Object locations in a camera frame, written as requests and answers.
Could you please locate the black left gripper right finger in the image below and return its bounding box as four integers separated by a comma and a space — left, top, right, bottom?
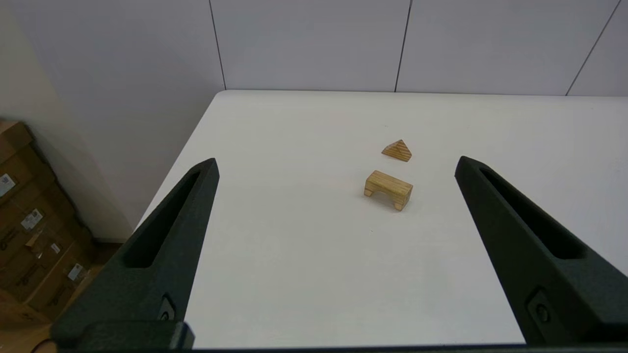
454, 155, 628, 346

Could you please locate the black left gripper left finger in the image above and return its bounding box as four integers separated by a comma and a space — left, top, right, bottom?
51, 157, 220, 350

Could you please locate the arched wooden building block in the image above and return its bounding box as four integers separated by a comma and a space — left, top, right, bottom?
364, 170, 414, 212

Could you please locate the triangular wooden building block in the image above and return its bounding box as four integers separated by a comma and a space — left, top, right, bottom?
381, 139, 413, 162

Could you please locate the brown labelled cardboard box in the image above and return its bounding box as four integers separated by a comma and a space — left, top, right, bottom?
0, 181, 77, 263
0, 120, 50, 206
0, 230, 96, 323

